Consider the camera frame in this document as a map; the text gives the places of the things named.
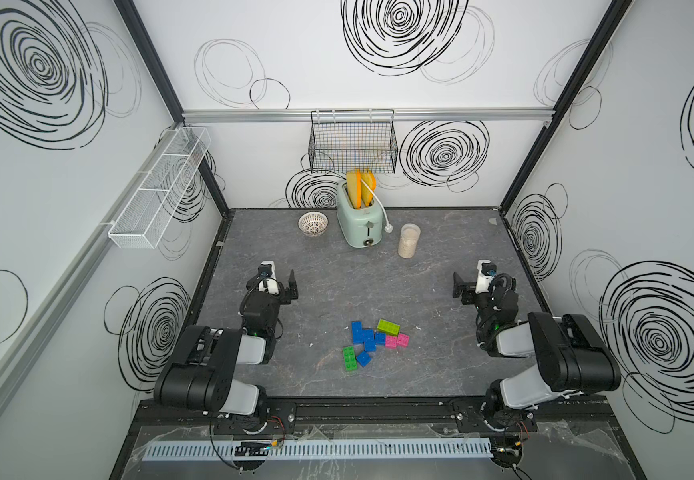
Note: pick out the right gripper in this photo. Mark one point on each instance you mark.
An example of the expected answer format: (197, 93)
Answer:
(469, 290)

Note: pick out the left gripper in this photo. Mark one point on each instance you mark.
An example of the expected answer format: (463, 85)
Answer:
(283, 297)

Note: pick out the pink lego brick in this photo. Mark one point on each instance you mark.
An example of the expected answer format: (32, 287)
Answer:
(390, 342)
(403, 340)

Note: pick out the lime green lego brick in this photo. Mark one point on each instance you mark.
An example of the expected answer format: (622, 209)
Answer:
(387, 327)

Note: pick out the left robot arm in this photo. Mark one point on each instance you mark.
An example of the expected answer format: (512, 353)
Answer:
(200, 373)

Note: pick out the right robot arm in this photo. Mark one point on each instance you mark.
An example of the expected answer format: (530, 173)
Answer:
(570, 357)

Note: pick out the long blue lego brick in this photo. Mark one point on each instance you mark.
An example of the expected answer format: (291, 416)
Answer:
(357, 334)

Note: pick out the dark green lego brick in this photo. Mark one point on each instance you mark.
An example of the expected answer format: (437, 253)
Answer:
(349, 359)

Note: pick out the small blue lego brick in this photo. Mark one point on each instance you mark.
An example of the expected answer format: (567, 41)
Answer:
(363, 359)

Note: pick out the white strainer bowl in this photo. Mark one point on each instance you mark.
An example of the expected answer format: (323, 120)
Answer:
(313, 224)

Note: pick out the clear jar with grains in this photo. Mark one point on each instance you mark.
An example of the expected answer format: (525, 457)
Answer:
(409, 237)

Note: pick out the mint green toaster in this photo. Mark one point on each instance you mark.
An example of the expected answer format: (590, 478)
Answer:
(362, 227)

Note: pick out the yellow toast slice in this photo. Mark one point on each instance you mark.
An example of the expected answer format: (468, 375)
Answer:
(354, 188)

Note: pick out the orange toast slice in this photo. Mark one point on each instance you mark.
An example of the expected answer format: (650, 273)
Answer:
(368, 186)

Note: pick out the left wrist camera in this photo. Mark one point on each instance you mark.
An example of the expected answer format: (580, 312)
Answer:
(268, 282)

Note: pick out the black wire basket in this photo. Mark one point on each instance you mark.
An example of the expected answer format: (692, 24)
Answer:
(345, 140)

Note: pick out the white wire shelf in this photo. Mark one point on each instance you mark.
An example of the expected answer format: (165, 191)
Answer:
(146, 216)

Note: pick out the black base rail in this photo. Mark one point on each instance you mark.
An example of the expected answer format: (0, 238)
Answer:
(467, 414)

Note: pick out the grey slotted cable duct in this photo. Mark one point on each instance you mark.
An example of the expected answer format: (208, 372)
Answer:
(299, 450)

